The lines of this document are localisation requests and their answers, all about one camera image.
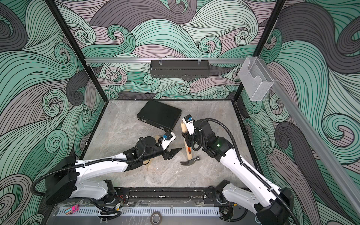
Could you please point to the wooden block with nails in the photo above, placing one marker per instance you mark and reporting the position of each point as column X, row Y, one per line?
column 147, row 163

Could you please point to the wooden handle claw hammer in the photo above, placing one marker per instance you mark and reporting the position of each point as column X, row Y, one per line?
column 190, row 160

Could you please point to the black wall shelf tray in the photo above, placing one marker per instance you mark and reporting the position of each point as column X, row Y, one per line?
column 179, row 68

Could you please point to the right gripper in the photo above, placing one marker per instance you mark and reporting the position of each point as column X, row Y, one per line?
column 188, row 138

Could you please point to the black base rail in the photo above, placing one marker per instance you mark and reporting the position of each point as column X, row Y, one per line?
column 205, row 195

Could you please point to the white slotted cable duct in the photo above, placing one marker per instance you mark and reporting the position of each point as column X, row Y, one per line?
column 147, row 211

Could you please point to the black hard case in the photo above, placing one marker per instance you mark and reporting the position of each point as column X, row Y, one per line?
column 159, row 115

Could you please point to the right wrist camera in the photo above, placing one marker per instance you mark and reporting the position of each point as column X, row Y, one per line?
column 189, row 123

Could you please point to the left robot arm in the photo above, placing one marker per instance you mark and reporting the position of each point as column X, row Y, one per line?
column 72, row 178

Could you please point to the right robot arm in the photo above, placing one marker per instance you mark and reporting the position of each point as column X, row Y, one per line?
column 271, row 204

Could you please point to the pink small clip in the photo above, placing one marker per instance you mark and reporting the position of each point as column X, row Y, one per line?
column 75, row 208

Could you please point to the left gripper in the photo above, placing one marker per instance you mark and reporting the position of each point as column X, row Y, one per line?
column 171, row 153

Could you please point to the clear plastic wall bin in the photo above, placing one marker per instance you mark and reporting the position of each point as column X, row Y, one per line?
column 256, row 78

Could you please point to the tape roll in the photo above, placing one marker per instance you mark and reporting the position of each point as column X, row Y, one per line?
column 156, row 218

